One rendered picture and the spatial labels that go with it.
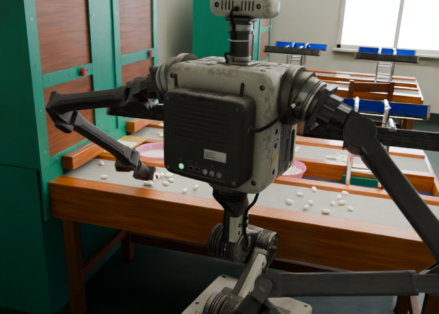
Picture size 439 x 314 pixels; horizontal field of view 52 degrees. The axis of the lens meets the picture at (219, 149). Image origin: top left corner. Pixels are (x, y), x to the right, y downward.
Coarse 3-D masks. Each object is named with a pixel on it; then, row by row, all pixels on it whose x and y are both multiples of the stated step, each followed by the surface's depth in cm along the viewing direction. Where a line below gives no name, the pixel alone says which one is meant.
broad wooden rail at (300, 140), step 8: (160, 128) 314; (296, 136) 298; (304, 144) 289; (312, 144) 287; (320, 144) 286; (328, 144) 284; (336, 144) 285; (392, 152) 275; (400, 152) 274; (408, 152) 275; (416, 152) 275
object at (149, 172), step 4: (148, 168) 212; (152, 168) 213; (144, 172) 208; (148, 172) 212; (152, 172) 212; (136, 176) 213; (140, 176) 211; (144, 176) 211; (148, 176) 212; (152, 176) 211; (152, 180) 212
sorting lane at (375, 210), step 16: (96, 160) 252; (80, 176) 230; (96, 176) 230; (112, 176) 231; (128, 176) 231; (176, 176) 234; (176, 192) 215; (192, 192) 216; (208, 192) 216; (272, 192) 219; (288, 192) 219; (304, 192) 220; (320, 192) 221; (336, 192) 221; (288, 208) 203; (320, 208) 204; (336, 208) 204; (368, 208) 205; (384, 208) 206; (432, 208) 207; (384, 224) 191; (400, 224) 192
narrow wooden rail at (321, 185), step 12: (96, 156) 254; (108, 156) 252; (276, 180) 228; (288, 180) 227; (300, 180) 227; (312, 180) 228; (348, 192) 219; (360, 192) 218; (372, 192) 216; (384, 192) 217; (432, 204) 210
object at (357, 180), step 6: (354, 102) 241; (384, 102) 241; (354, 108) 236; (384, 108) 233; (384, 114) 233; (384, 120) 233; (384, 126) 234; (348, 156) 245; (354, 156) 244; (342, 174) 250; (342, 180) 249; (354, 180) 247; (360, 180) 246; (366, 180) 245; (372, 180) 244; (372, 186) 245
